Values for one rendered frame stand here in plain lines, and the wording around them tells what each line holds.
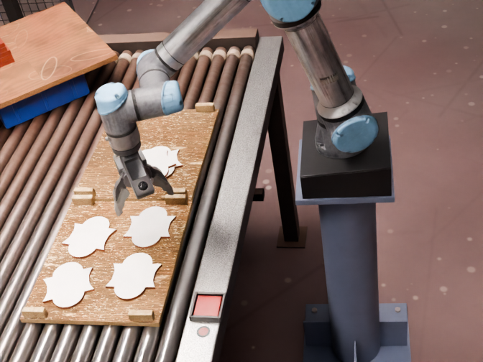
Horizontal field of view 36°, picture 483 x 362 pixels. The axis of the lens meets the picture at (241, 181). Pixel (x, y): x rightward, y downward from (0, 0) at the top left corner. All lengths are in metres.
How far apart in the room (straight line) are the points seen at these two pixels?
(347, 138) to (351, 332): 0.94
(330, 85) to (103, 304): 0.75
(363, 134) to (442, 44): 2.49
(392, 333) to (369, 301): 0.27
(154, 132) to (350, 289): 0.79
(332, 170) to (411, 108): 1.84
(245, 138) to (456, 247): 1.21
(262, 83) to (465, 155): 1.37
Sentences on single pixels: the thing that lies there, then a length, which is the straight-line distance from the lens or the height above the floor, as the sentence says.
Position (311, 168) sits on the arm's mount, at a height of 0.96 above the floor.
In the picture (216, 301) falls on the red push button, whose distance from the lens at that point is 1.78.
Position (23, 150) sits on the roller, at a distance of 2.44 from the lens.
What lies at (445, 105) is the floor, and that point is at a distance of 3.83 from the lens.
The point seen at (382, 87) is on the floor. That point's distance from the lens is 3.96.
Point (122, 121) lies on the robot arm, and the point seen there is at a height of 1.30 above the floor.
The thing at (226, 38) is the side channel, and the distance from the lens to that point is 2.65.
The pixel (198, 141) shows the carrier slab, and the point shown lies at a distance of 2.21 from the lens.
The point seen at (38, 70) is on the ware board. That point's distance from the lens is 2.55.
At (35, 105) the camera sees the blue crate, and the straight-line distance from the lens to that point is 2.53.
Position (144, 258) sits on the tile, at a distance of 1.89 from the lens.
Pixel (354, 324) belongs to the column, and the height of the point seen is 0.25.
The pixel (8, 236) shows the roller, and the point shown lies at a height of 0.91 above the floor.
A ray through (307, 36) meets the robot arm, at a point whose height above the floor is 1.42.
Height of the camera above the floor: 2.28
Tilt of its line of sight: 41 degrees down
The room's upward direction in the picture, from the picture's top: 11 degrees counter-clockwise
